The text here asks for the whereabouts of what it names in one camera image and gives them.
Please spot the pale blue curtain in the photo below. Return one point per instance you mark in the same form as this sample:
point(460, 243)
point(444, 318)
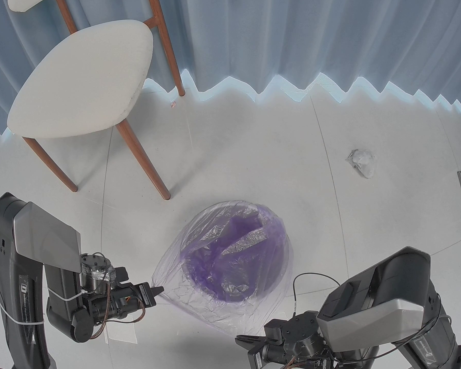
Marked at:
point(292, 25)

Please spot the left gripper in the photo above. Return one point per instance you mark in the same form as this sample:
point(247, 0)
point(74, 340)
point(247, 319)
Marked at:
point(144, 296)

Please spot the white wooden chair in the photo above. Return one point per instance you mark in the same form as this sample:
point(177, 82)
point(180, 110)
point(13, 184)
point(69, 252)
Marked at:
point(80, 83)

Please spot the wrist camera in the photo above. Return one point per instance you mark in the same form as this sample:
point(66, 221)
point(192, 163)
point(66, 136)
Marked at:
point(121, 275)
point(275, 327)

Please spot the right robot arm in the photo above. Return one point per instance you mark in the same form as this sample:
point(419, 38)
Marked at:
point(368, 302)

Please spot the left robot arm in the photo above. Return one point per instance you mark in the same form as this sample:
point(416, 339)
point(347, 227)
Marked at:
point(42, 236)

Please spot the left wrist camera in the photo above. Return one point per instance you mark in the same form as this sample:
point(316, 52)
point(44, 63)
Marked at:
point(121, 275)

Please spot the crumpled clear wrapper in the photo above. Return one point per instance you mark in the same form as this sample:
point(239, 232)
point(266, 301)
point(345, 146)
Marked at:
point(363, 160)

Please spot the white trash bin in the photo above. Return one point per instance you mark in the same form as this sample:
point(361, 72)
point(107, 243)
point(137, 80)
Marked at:
point(285, 254)

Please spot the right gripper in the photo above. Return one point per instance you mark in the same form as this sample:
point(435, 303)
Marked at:
point(272, 356)

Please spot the purple plastic bag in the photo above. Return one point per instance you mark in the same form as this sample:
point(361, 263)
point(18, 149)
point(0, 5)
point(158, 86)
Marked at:
point(234, 244)

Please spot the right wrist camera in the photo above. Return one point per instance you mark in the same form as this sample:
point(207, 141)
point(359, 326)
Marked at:
point(275, 327)

